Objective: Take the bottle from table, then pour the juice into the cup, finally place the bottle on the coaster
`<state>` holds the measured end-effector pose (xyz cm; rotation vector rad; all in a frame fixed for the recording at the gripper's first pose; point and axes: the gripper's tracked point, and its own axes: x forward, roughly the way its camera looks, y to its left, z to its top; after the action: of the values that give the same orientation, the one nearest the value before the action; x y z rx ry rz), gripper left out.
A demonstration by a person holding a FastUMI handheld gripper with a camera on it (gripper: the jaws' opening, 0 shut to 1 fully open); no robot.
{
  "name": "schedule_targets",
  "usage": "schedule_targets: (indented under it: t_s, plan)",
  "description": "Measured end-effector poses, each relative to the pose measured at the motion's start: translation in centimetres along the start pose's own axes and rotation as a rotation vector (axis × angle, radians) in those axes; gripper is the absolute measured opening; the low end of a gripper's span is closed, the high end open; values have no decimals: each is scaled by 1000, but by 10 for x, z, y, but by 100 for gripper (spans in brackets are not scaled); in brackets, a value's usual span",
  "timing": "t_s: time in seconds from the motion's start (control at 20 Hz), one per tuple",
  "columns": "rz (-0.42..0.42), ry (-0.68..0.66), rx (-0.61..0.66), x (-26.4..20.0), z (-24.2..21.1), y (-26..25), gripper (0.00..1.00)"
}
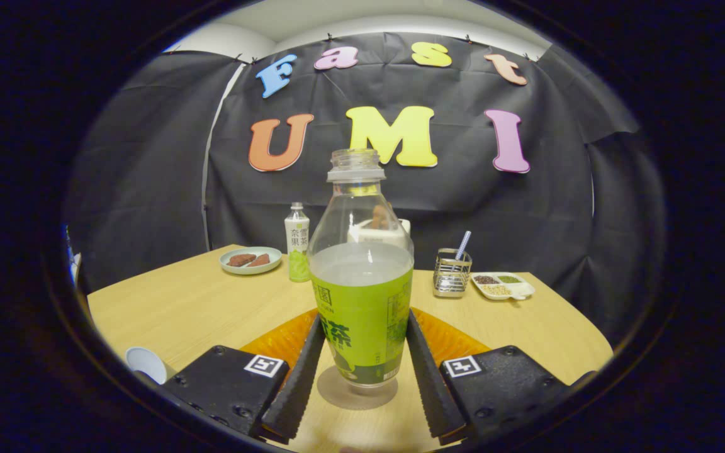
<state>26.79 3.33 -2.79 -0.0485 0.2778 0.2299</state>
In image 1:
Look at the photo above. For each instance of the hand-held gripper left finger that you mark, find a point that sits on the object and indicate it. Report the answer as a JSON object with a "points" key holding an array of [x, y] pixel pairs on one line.
{"points": [[296, 390]]}

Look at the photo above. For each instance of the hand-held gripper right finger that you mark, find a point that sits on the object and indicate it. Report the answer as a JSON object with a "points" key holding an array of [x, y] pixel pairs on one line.
{"points": [[428, 384]]}

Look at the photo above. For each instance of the round brown coaster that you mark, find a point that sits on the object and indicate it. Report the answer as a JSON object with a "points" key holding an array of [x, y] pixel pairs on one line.
{"points": [[337, 395]]}

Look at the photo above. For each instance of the green label juice bottle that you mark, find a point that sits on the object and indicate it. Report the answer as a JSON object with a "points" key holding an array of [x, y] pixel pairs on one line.
{"points": [[362, 314]]}

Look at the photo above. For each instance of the pale blue cup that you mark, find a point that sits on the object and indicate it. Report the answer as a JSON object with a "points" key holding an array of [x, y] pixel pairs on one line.
{"points": [[145, 363]]}

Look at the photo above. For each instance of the small white green bottle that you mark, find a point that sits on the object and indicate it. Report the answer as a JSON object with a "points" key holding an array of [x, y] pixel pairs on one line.
{"points": [[297, 248]]}

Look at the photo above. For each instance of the wooden table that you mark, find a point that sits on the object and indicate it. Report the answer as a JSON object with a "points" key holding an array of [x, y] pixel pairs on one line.
{"points": [[211, 302]]}

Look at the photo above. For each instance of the pale green plate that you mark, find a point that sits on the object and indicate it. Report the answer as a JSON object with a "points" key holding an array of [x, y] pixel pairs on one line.
{"points": [[250, 270]]}

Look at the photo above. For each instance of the white divided dish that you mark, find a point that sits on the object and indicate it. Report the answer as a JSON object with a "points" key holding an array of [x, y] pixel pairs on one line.
{"points": [[520, 290]]}

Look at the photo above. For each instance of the brown meat piece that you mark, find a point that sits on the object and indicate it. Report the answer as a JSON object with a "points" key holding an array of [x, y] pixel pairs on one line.
{"points": [[240, 259], [262, 259]]}

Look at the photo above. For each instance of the striped straw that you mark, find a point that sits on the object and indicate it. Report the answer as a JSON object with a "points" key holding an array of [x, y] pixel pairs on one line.
{"points": [[463, 244]]}

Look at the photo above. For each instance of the white toaster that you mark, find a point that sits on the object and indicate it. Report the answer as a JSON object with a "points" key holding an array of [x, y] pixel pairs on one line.
{"points": [[405, 228]]}

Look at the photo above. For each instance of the brown toast slice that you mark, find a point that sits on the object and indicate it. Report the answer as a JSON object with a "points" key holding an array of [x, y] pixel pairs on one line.
{"points": [[380, 217]]}

